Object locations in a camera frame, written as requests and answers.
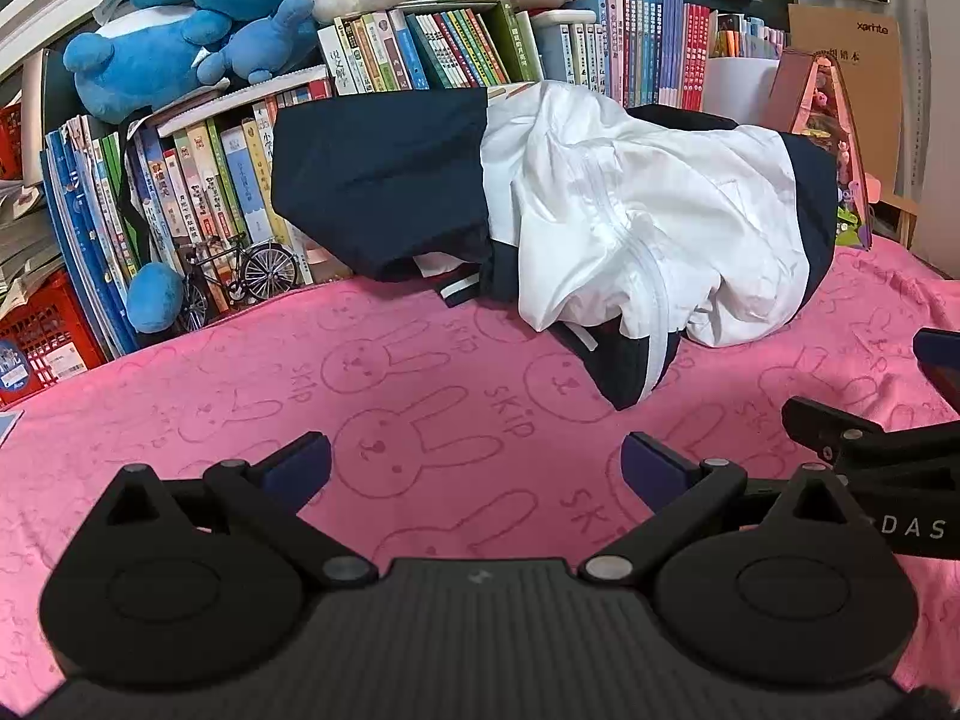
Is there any white curved panel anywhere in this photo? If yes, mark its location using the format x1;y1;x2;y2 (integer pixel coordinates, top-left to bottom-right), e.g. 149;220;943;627
896;0;960;267

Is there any white file box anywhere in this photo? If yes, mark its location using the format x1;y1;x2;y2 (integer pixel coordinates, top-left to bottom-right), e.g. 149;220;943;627
534;9;601;83

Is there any row of thin children's books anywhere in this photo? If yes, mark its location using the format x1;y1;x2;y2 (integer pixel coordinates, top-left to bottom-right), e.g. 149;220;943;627
41;79;353;361

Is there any miniature bicycle model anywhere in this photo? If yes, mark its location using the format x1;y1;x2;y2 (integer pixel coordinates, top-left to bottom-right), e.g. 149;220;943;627
180;232;302;331

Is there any stack of paper workbooks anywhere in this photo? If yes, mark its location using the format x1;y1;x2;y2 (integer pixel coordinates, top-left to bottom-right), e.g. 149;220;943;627
0;180;68;316

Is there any cardboard box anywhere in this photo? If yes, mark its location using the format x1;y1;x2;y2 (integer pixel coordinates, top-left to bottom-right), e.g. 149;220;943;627
787;4;920;248

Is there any white pen holder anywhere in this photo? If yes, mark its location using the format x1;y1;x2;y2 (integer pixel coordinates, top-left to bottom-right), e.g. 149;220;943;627
705;55;785;121

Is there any row of blue and red books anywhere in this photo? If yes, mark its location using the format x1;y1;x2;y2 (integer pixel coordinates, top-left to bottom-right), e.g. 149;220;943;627
559;0;713;112

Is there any bunch of coloured pens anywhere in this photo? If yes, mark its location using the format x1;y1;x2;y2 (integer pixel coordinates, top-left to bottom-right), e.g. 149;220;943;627
712;11;787;61

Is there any red plastic crate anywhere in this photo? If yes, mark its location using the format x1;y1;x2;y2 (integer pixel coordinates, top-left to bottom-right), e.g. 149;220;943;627
0;270;110;400

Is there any row of green-spined books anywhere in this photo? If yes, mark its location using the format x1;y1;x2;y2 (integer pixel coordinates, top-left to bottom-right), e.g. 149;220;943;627
319;0;545;97

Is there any white shelf board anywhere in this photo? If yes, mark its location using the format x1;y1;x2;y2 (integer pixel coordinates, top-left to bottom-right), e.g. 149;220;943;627
146;64;335;137

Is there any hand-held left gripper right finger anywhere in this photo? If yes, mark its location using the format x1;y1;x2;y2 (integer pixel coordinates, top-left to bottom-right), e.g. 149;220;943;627
583;433;863;590

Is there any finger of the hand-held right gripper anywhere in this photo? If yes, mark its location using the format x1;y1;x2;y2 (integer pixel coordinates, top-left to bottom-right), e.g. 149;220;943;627
913;328;960;417
781;396;960;496

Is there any navy and white jacket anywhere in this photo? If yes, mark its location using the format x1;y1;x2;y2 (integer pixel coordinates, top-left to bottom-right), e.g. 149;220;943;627
270;81;839;412

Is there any red plastic basket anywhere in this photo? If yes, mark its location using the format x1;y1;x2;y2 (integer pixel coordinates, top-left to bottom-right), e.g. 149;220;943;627
0;101;23;181

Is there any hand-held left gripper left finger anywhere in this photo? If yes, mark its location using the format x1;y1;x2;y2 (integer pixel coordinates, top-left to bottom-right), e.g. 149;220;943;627
97;433;380;592

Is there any blue plush ball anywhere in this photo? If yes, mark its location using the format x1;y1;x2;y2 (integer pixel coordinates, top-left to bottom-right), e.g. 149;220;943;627
126;262;186;334

